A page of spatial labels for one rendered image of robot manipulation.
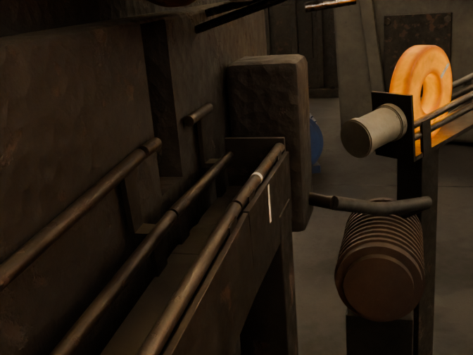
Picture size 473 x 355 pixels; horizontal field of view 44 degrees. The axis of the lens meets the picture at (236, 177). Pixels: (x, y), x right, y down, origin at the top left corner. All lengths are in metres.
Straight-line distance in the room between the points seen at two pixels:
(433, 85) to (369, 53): 2.25
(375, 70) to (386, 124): 2.38
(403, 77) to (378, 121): 0.09
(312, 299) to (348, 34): 1.89
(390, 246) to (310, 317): 0.86
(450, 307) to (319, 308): 0.36
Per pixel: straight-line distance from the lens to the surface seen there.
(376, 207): 0.88
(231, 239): 0.47
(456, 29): 3.18
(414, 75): 0.95
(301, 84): 0.77
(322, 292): 1.80
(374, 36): 3.25
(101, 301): 0.43
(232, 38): 0.84
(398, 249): 0.86
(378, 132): 0.88
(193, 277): 0.41
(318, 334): 1.61
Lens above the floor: 0.89
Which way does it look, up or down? 18 degrees down
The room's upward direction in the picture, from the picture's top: 5 degrees counter-clockwise
